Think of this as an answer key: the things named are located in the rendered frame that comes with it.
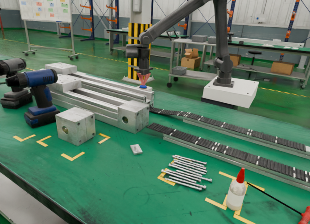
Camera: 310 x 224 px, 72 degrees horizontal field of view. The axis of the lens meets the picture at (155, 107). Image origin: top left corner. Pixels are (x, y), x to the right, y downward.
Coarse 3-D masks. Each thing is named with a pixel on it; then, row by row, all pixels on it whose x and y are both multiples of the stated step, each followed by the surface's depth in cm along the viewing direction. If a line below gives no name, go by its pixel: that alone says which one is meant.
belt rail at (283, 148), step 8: (184, 120) 97; (192, 120) 94; (208, 128) 92; (216, 128) 90; (240, 136) 85; (248, 136) 84; (264, 144) 82; (272, 144) 81; (288, 152) 78; (296, 152) 77; (304, 152) 75
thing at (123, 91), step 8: (88, 80) 119; (96, 80) 123; (104, 80) 121; (88, 88) 118; (96, 88) 115; (104, 88) 112; (112, 88) 109; (120, 88) 109; (128, 88) 113; (136, 88) 111; (112, 96) 112; (120, 96) 108; (128, 96) 106; (136, 96) 103; (144, 96) 101; (152, 96) 108; (152, 104) 111
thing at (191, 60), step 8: (192, 56) 574; (232, 56) 523; (240, 56) 535; (184, 64) 585; (192, 64) 573; (272, 64) 486; (280, 64) 476; (288, 64) 469; (280, 72) 480; (288, 72) 471
